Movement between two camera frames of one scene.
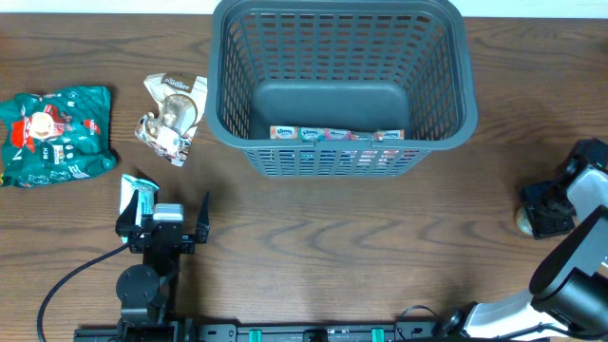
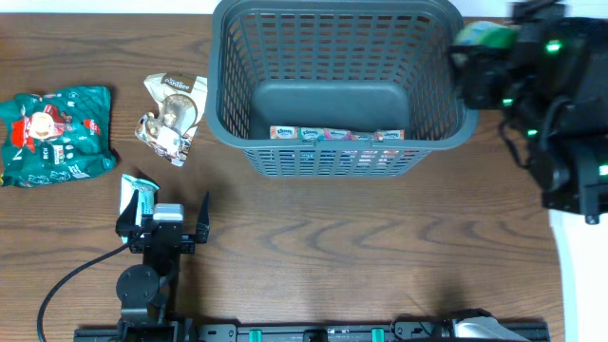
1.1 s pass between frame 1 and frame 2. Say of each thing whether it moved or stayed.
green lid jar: moved
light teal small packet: stayed
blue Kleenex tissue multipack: stayed
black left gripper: stayed
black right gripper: moved
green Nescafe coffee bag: stayed
